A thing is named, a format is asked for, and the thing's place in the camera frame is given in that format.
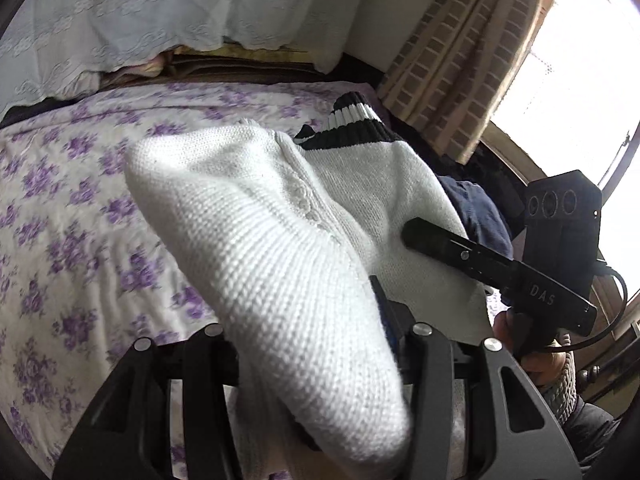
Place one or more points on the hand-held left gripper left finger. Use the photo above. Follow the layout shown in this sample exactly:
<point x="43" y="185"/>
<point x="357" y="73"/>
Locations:
<point x="210" y="360"/>

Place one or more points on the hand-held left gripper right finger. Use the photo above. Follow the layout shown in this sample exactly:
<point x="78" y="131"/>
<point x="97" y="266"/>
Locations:
<point x="384" y="327"/>

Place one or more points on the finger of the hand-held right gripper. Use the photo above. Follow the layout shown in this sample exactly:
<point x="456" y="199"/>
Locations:
<point x="450" y="245"/>

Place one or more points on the white knit sweater black stripes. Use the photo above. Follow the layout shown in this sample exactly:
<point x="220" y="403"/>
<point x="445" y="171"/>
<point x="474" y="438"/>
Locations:
<point x="280" y="260"/>

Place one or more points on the person's right forearm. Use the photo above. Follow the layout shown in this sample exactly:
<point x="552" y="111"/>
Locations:
<point x="567" y="385"/>

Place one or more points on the person's right hand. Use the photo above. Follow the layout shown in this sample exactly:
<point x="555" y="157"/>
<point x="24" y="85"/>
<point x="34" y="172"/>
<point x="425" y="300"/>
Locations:
<point x="540" y="362"/>

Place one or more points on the navy blue cloth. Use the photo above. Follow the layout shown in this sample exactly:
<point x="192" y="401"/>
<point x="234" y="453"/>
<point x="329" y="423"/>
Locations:
<point x="482" y="210"/>

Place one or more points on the bright window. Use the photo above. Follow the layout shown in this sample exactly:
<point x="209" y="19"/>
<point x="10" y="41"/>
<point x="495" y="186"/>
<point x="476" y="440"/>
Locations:
<point x="570" y="90"/>

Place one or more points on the beige checked curtain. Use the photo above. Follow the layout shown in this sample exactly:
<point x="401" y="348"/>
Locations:
<point x="460" y="50"/>

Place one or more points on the purple floral bedsheet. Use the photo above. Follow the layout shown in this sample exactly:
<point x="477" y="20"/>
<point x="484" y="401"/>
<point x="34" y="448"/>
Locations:
<point x="60" y="210"/>

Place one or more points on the white lace cover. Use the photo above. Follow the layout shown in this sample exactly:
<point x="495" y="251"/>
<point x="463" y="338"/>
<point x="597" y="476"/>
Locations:
<point x="150" y="10"/>

